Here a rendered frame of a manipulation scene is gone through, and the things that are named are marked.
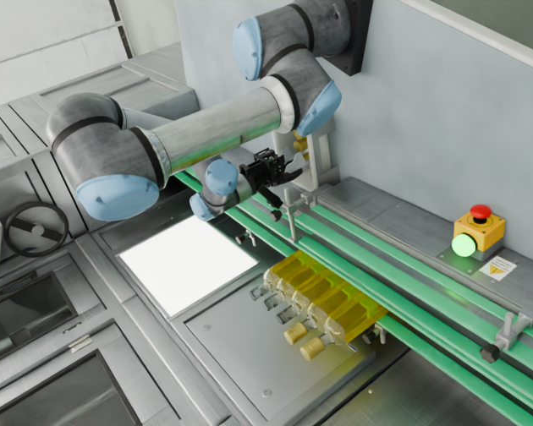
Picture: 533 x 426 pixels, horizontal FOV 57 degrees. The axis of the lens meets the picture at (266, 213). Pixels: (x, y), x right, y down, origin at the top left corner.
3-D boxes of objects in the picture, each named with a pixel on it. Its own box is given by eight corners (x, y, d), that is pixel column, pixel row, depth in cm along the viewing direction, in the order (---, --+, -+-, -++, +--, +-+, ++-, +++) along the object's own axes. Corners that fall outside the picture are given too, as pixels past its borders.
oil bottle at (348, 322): (385, 290, 122) (321, 338, 113) (385, 274, 119) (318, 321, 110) (403, 302, 118) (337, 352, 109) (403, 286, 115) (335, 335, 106)
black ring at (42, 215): (74, 235, 185) (18, 262, 177) (51, 188, 173) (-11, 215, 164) (79, 240, 182) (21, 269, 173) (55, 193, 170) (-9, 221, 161)
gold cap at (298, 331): (307, 337, 113) (293, 347, 111) (298, 326, 115) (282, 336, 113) (308, 330, 110) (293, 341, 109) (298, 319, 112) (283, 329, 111)
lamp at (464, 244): (457, 246, 102) (448, 253, 101) (458, 228, 99) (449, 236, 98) (476, 255, 99) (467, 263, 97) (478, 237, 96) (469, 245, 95)
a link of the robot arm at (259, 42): (282, -9, 100) (227, 11, 95) (320, 39, 97) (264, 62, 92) (271, 33, 111) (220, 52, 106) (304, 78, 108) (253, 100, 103)
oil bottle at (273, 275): (322, 249, 139) (262, 288, 130) (321, 234, 135) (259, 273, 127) (336, 259, 135) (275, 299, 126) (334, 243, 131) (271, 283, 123)
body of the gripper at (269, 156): (286, 154, 129) (250, 172, 124) (291, 181, 134) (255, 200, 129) (269, 145, 135) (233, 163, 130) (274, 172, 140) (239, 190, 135)
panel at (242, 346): (199, 216, 185) (116, 261, 171) (197, 210, 183) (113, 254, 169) (376, 357, 120) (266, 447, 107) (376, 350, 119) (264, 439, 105)
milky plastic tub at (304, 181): (300, 164, 151) (278, 176, 148) (290, 95, 139) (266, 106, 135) (339, 182, 139) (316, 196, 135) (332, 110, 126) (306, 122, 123)
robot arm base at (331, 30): (311, -31, 105) (274, -18, 101) (358, 8, 99) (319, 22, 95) (302, 30, 118) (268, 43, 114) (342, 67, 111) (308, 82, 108)
